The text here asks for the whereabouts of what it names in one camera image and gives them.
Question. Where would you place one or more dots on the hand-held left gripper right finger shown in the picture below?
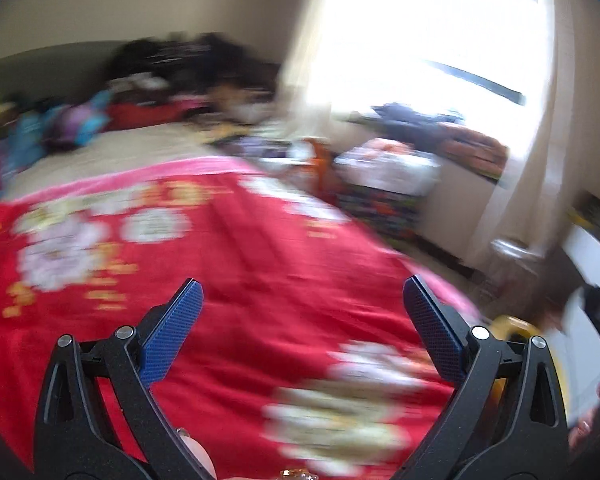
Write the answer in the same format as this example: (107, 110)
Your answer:
(432, 332)

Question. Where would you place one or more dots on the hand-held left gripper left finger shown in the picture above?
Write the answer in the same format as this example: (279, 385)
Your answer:
(172, 332)

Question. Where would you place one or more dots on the yellow trash bin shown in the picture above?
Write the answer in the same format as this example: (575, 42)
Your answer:
(510, 322)

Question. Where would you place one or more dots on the person's right hand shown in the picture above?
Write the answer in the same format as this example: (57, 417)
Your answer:
(587, 432)

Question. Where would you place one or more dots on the person's left hand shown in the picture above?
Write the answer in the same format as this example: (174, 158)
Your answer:
(202, 460)

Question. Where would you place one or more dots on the white dresser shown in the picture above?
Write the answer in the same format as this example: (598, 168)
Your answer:
(592, 255)

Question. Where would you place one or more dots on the red floral blanket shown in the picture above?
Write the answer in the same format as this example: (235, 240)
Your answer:
(255, 270)

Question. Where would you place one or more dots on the small yellow item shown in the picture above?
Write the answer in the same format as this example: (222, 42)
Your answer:
(577, 216)

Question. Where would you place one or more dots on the white window bench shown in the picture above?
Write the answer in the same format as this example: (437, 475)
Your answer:
(455, 210)

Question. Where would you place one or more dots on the orange patterned quilt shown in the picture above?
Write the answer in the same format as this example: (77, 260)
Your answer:
(475, 152)

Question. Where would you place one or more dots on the orange bag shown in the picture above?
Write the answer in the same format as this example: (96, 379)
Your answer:
(320, 165)

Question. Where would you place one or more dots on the lavender white clothes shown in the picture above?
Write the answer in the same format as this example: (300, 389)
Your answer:
(265, 149)

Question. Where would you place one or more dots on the red folded cloth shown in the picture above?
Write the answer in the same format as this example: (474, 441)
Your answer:
(140, 115)

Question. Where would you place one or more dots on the blue purple cloth bundle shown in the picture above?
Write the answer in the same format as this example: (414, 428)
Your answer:
(55, 130)

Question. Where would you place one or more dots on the grey headboard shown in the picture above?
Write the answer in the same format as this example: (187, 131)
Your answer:
(40, 70)

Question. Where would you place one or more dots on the window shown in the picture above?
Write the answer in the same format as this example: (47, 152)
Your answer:
(420, 30)

